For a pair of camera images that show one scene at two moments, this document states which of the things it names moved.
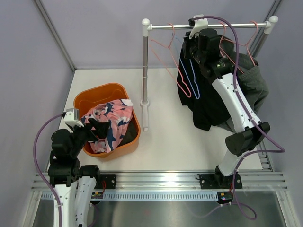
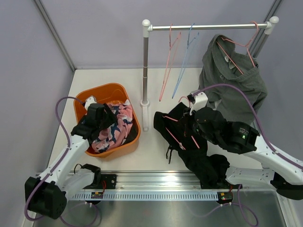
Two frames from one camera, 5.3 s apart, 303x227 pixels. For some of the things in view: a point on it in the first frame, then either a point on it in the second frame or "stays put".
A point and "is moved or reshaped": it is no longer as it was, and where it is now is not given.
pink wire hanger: x=239 y=68 stays put
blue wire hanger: x=193 y=76 to x=188 y=45
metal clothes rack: x=269 y=25 stays put
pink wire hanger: x=231 y=41 to x=177 y=141
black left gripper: x=100 y=131 to x=111 y=118
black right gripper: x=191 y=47 to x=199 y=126
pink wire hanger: x=188 y=96 is moved or reshaped
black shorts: x=196 y=91 to x=179 y=133
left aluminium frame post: x=54 y=34 stays put
